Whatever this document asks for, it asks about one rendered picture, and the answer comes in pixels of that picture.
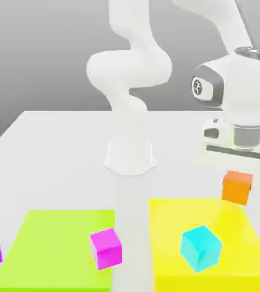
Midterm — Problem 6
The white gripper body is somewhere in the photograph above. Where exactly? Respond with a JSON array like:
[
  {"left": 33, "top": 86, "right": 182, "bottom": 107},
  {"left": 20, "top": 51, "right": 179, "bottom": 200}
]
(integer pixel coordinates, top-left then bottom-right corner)
[{"left": 203, "top": 139, "right": 260, "bottom": 171}]

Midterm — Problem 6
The small orange cube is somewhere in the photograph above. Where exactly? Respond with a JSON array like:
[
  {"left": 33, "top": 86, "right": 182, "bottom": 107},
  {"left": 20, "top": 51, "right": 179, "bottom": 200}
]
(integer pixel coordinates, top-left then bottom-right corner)
[{"left": 221, "top": 170, "right": 254, "bottom": 206}]

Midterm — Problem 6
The small cyan cube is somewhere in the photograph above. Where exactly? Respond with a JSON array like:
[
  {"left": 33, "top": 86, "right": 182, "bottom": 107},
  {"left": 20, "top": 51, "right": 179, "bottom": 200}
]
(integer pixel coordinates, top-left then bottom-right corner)
[{"left": 180, "top": 225, "right": 224, "bottom": 274}]

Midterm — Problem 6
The large yellow box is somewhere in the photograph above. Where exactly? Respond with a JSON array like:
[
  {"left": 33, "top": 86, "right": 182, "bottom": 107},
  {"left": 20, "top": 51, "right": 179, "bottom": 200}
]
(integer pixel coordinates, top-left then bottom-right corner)
[{"left": 148, "top": 197, "right": 260, "bottom": 292}]

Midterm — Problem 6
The large lime green box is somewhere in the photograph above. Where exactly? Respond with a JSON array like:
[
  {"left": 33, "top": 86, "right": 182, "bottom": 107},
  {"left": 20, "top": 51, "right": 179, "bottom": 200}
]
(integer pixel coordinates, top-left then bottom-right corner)
[{"left": 0, "top": 209, "right": 116, "bottom": 292}]

